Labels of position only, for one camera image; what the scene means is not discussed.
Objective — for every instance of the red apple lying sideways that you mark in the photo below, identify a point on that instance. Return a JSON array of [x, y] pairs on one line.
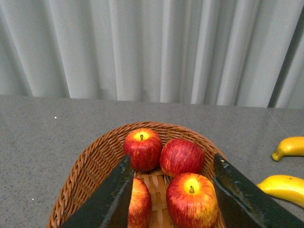
[[181, 156]]

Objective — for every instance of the red apple with stem up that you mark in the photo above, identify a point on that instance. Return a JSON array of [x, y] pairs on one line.
[[144, 147]]

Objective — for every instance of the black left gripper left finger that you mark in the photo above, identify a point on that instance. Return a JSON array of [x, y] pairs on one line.
[[108, 206]]

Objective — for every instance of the red yellow apple dimple up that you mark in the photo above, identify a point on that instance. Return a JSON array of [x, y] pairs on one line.
[[140, 207]]

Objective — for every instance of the yellow banana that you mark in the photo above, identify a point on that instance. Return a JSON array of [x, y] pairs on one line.
[[284, 187], [291, 146]]

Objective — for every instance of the pale grey curtain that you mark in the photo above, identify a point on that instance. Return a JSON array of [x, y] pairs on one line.
[[220, 52]]

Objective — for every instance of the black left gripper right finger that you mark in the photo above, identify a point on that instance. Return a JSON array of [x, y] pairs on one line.
[[243, 205]]

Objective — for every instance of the brown woven wicker basket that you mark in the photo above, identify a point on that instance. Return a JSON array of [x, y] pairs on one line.
[[98, 160]]

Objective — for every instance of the red yellow apple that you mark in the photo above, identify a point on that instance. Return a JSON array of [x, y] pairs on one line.
[[191, 201]]

